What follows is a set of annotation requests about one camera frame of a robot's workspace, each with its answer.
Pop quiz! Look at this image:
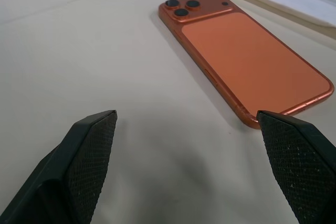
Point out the orange smartphone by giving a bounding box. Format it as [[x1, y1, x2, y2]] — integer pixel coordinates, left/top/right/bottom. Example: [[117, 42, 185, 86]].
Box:
[[157, 0, 335, 131]]

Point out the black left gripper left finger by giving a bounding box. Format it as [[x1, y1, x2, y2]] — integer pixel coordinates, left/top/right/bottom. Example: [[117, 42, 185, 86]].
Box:
[[0, 109, 118, 224]]

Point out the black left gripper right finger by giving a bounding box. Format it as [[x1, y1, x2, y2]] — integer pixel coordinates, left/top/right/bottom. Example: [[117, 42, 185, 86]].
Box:
[[256, 110, 336, 224]]

